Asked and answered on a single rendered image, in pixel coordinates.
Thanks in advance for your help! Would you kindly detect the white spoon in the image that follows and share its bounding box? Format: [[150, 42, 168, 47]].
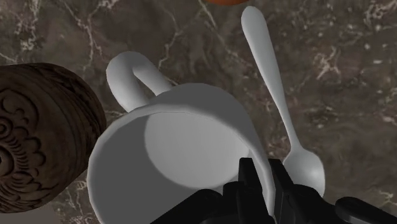
[[240, 5, 326, 197]]

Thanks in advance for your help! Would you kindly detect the orange round object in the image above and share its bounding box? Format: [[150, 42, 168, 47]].
[[203, 0, 250, 6]]

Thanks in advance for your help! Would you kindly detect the brown carved wooden round object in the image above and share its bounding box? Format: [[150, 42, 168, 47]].
[[0, 62, 108, 214]]

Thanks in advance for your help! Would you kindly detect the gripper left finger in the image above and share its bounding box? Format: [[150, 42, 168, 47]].
[[150, 157, 276, 224]]

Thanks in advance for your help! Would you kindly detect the white mug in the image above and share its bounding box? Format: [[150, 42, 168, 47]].
[[87, 51, 277, 224]]

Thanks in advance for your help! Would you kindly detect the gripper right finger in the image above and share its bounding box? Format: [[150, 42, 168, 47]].
[[268, 158, 397, 224]]

